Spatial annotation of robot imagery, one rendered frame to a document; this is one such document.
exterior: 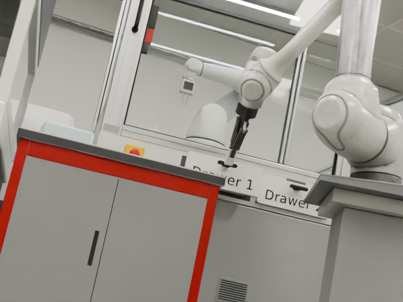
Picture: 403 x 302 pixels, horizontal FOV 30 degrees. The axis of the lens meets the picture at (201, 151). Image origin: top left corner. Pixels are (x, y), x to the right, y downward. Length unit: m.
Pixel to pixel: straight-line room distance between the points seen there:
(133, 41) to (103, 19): 3.37
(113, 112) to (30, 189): 0.76
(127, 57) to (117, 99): 0.17
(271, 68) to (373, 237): 0.64
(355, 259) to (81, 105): 4.19
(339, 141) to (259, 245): 0.91
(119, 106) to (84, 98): 3.24
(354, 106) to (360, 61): 0.17
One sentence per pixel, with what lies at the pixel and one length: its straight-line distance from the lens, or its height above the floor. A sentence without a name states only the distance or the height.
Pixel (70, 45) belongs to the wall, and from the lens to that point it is 6.18.
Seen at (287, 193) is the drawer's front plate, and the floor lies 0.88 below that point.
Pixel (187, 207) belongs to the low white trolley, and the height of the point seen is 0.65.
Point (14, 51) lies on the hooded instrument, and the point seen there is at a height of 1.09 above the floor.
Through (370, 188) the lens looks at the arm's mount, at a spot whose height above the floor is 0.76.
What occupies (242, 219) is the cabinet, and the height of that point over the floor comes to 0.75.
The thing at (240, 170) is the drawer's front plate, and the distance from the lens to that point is 2.78.
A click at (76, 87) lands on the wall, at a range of 6.10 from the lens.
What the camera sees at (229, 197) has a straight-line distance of 2.87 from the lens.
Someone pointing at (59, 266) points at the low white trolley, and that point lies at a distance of 2.16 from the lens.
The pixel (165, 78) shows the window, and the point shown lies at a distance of 2.93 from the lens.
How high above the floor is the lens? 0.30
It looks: 13 degrees up
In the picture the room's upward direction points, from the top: 12 degrees clockwise
